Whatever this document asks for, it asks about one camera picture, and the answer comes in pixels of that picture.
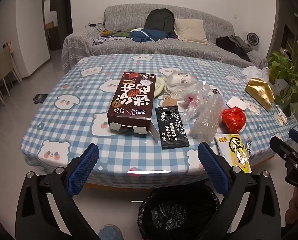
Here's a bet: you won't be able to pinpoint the small round white fan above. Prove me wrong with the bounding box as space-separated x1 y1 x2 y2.
246 32 259 47

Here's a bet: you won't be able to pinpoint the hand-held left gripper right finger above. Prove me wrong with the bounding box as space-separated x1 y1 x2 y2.
197 142 280 240

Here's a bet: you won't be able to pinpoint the black backpack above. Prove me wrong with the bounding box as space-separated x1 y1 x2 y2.
144 8 175 37

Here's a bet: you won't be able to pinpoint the blue jacket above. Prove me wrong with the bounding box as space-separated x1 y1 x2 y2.
129 28 178 42

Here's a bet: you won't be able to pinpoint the small yellow sachets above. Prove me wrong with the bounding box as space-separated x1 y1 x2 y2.
276 112 288 125

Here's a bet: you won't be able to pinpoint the olive grey garment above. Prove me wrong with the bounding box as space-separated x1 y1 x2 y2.
230 35 253 52

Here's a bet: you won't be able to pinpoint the trash bin with black bag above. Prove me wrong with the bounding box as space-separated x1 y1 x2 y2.
138 181 220 240

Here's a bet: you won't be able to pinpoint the dark wooden cabinet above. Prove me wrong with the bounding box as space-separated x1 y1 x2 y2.
284 15 298 63

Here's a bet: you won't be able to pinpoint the green potted plant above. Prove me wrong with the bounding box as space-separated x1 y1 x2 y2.
267 44 298 117

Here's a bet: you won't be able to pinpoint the brown paper tag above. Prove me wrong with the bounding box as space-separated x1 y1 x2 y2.
160 98 179 108

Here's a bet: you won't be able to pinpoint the brown chocolate snack box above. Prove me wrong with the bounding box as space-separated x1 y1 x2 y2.
106 71 160 143

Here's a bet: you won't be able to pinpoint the black charger cables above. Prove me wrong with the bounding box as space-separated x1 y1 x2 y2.
85 23 107 32

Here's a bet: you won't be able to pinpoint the clear plastic bag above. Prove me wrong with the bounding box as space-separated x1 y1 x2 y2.
181 80 210 123

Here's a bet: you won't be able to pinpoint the clear bubble wrap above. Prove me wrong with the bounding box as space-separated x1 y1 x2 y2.
189 94 225 143

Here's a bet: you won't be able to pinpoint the black garment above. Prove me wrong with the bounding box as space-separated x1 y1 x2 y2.
216 36 250 62

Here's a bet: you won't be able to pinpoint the yellow snack wrapper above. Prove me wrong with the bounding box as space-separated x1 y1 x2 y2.
215 134 252 174

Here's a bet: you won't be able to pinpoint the pale green lotion tube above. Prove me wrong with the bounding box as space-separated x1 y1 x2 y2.
152 76 168 99

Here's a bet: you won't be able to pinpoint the grey sofa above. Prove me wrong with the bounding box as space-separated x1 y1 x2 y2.
61 4 268 69

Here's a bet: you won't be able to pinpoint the white cotton pad bag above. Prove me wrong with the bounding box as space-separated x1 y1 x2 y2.
165 71 198 98

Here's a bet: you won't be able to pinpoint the black wrapper on floor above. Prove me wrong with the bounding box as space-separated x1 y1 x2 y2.
34 93 48 105

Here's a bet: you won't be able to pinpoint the beige dining chair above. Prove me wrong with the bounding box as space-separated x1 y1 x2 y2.
0 45 22 89

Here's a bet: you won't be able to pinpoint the purple patterned cloth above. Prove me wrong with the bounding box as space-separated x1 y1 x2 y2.
93 37 117 45

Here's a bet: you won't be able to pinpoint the blue checkered bear tablecloth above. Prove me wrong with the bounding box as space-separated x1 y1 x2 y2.
20 54 298 188

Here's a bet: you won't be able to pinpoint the black wet wipe packet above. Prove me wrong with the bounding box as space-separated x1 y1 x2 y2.
155 106 190 150

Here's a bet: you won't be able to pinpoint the gold tissue pack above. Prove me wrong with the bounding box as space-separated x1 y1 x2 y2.
244 77 276 111

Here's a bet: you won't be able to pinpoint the red plastic bag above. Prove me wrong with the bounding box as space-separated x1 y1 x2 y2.
222 107 247 134

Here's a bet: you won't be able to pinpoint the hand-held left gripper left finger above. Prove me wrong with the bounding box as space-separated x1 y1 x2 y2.
15 144 99 240

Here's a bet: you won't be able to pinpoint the crumpled white tissue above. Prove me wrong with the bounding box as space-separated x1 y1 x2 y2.
241 66 270 84

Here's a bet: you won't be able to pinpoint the white paper napkin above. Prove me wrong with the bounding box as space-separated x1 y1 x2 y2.
226 97 248 110

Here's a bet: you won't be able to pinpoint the blue slipper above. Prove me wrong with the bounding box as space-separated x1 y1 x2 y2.
98 225 123 240

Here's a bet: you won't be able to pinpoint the beige pillow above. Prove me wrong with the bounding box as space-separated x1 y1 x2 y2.
174 19 209 45

